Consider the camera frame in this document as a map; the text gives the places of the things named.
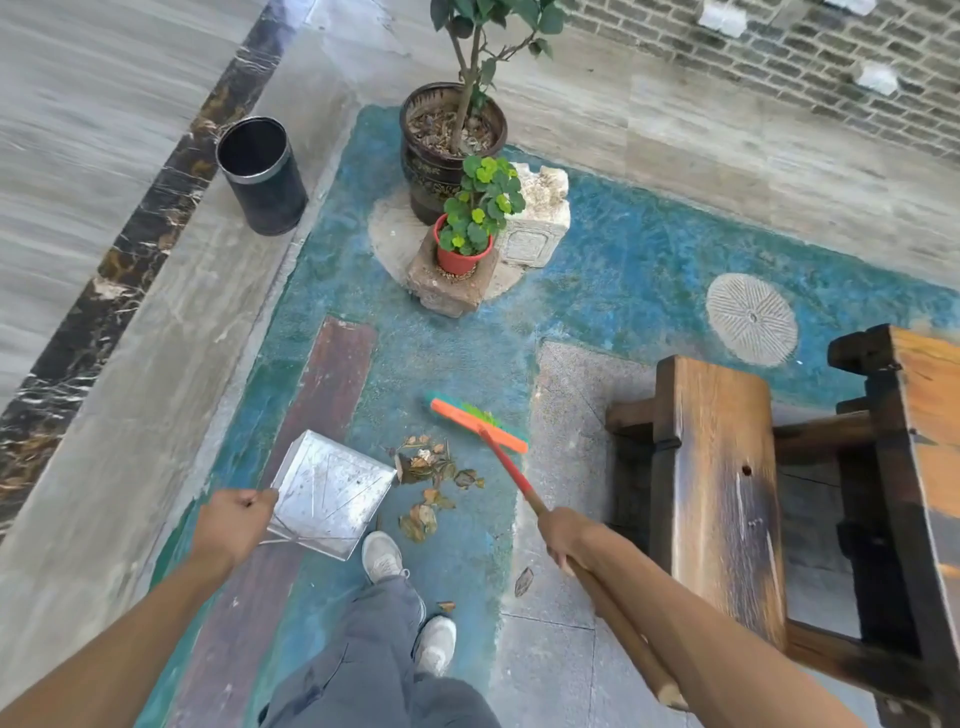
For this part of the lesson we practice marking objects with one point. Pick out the person's right hand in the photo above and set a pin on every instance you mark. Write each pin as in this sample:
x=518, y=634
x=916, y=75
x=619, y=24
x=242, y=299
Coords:
x=566, y=536

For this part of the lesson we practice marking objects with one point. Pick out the person's left hand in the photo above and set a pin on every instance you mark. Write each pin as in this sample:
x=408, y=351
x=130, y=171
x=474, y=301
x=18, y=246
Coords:
x=225, y=525

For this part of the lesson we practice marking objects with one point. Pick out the square metal dustpan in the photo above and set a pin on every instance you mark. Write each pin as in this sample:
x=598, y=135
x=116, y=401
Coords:
x=330, y=495

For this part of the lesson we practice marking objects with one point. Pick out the pile of dry leaves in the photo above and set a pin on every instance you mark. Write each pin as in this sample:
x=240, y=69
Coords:
x=420, y=521

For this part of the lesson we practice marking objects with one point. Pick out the black waste bin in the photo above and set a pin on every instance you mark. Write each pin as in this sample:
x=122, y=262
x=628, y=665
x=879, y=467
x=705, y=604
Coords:
x=274, y=202

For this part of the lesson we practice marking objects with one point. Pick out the person's left forearm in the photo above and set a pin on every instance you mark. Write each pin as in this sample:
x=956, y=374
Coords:
x=97, y=667

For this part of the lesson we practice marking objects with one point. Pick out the person's right forearm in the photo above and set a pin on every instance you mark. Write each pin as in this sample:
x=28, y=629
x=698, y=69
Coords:
x=712, y=645

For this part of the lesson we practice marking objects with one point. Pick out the person's left white shoe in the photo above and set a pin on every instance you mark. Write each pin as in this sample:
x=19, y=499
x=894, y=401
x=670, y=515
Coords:
x=382, y=556

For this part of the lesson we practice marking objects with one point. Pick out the person's white shoe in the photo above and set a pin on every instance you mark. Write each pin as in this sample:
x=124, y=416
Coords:
x=382, y=556
x=435, y=645

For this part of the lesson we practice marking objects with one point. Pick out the person's right white shoe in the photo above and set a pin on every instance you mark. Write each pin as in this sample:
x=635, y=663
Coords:
x=435, y=645

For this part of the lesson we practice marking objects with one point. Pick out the person's left leg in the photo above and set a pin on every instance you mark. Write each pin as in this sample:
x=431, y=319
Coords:
x=352, y=660

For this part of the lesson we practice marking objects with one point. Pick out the person's leg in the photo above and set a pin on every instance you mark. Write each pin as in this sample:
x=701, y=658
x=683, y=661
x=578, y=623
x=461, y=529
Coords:
x=457, y=705
x=352, y=660

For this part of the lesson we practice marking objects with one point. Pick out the person's right leg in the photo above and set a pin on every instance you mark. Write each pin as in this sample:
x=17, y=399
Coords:
x=457, y=705

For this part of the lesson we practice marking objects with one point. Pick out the dark burnt wooden stool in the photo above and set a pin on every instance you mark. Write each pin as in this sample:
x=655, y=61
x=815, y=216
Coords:
x=712, y=487

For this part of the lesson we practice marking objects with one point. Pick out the brown stone block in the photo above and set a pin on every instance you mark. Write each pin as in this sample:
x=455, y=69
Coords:
x=450, y=296

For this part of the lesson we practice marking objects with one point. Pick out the round carved stone disc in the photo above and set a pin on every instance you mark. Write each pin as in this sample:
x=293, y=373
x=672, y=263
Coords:
x=750, y=319

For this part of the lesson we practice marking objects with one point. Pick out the small red flower pot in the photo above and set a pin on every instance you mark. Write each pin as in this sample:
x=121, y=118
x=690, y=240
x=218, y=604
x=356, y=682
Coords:
x=457, y=262

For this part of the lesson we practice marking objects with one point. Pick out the white carved stone block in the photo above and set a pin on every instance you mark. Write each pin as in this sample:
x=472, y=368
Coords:
x=540, y=225

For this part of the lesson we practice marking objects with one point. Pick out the pale round stone slab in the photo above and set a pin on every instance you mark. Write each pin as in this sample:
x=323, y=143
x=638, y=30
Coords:
x=390, y=240

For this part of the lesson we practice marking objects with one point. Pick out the small plant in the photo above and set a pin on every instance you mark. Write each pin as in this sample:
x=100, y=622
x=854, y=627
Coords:
x=480, y=202

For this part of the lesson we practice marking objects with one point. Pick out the large rustic wooden table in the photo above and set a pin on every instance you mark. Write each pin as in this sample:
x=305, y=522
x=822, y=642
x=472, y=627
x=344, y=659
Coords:
x=922, y=420

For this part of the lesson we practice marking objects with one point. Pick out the dark glazed plant pot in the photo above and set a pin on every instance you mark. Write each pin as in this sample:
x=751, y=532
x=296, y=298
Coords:
x=424, y=180

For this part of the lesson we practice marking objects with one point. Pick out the green leafy potted tree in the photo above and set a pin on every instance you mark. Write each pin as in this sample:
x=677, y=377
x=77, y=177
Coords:
x=551, y=16

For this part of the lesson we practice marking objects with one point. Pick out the white protruding wall bricks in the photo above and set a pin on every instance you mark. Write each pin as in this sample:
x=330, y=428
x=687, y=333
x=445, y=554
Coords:
x=874, y=77

